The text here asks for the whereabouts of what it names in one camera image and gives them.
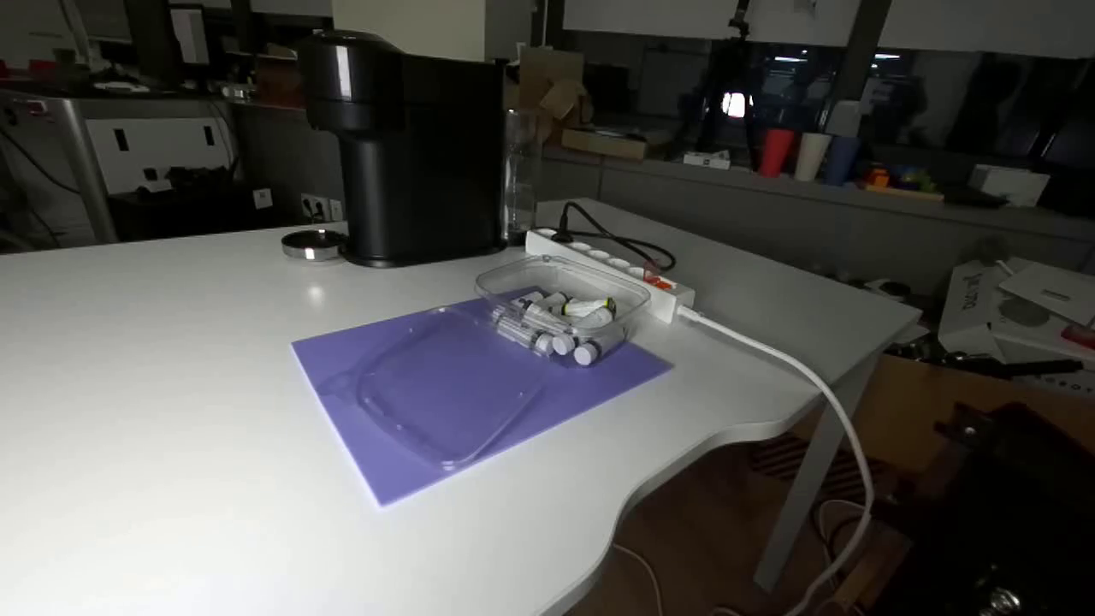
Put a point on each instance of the clear water tank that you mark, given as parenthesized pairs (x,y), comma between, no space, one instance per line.
(518,171)

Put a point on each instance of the white cup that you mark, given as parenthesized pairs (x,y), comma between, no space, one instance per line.
(810,154)

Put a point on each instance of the round metal coaster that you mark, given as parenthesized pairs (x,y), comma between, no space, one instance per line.
(314,244)

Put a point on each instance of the white batteries pile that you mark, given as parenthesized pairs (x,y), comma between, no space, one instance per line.
(564,326)

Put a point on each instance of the red cup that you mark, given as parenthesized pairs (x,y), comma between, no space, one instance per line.
(778,143)

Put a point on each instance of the blue cup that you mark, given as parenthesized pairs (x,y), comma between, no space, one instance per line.
(840,157)

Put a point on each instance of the clear plastic box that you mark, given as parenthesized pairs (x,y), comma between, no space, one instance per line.
(451,388)

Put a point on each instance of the black coffee machine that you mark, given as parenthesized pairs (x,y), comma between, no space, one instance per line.
(418,149)

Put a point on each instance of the purple paper sheet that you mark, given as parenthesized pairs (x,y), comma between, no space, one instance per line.
(388,467)

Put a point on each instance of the cardboard box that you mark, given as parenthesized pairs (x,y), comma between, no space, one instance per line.
(554,89)

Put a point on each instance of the white power strip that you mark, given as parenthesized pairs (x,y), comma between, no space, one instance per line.
(634,290)

